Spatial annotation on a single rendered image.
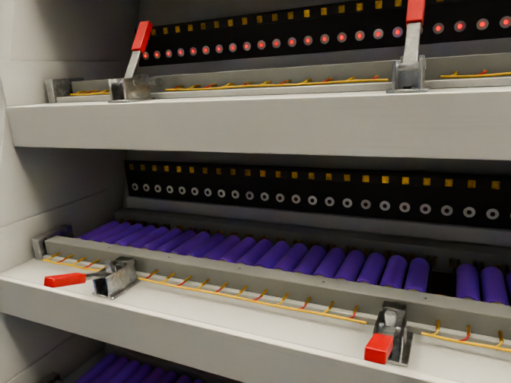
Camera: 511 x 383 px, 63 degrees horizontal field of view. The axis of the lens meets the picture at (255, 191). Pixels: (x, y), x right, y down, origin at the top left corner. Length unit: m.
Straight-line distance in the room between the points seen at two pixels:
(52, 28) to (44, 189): 0.20
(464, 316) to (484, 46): 0.28
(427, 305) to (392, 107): 0.15
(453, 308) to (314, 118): 0.18
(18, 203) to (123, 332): 0.22
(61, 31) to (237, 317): 0.42
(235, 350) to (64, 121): 0.29
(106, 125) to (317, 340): 0.28
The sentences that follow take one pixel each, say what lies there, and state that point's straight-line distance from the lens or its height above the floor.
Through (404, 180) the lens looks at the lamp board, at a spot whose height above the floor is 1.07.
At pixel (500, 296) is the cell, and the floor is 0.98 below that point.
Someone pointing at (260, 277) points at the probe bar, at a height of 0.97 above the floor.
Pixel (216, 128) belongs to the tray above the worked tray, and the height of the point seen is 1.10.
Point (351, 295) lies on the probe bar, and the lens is 0.36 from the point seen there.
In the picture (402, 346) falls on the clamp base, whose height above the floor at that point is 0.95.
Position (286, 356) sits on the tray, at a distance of 0.34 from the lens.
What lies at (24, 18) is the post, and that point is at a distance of 0.59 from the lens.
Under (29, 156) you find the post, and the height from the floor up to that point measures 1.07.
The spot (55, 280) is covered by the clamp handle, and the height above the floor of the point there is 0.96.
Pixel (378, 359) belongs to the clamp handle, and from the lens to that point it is 0.26.
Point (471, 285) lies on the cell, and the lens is 0.40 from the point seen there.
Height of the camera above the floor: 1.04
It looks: 1 degrees up
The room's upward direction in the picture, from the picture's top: 4 degrees clockwise
